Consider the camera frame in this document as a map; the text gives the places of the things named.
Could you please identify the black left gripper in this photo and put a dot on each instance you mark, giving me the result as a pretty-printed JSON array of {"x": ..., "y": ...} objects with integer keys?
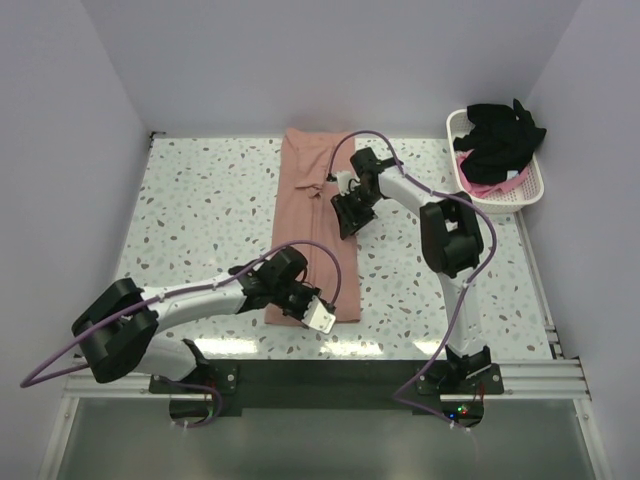
[{"x": 309, "y": 293}]

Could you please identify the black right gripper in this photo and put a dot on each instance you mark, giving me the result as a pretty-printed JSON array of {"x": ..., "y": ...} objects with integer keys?
[{"x": 350, "y": 221}]

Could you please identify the salmon pink t shirt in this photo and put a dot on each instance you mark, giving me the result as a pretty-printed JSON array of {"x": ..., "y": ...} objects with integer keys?
[{"x": 303, "y": 209}]

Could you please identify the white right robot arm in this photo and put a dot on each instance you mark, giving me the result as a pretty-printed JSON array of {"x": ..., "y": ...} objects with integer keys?
[{"x": 451, "y": 244}]

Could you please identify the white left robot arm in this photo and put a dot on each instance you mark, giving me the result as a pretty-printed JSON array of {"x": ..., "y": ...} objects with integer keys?
[{"x": 121, "y": 332}]

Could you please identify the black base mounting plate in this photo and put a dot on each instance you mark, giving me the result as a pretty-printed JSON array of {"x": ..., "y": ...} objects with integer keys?
[{"x": 363, "y": 398}]

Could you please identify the bright pink garment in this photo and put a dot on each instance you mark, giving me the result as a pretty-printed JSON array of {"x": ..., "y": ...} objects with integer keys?
[{"x": 513, "y": 180}]

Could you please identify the black garment in basket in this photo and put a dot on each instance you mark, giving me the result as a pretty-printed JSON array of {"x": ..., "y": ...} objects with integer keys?
[{"x": 501, "y": 133}]

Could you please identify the white perforated laundry basket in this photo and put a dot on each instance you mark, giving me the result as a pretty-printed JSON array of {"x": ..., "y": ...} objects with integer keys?
[{"x": 458, "y": 126}]

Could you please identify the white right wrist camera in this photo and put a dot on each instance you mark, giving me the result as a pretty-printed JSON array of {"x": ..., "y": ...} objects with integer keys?
[{"x": 344, "y": 180}]

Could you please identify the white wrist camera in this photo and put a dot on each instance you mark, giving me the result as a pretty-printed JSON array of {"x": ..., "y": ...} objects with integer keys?
[
  {"x": 344, "y": 180},
  {"x": 319, "y": 316}
]

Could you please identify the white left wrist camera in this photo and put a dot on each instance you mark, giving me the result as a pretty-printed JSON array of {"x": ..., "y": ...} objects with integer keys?
[{"x": 319, "y": 316}]

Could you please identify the aluminium table edge rail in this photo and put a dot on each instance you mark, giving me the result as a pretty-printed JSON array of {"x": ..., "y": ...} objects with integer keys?
[{"x": 551, "y": 332}]

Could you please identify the aluminium front frame rail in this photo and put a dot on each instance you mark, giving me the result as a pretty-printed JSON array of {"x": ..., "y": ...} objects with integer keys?
[{"x": 542, "y": 379}]

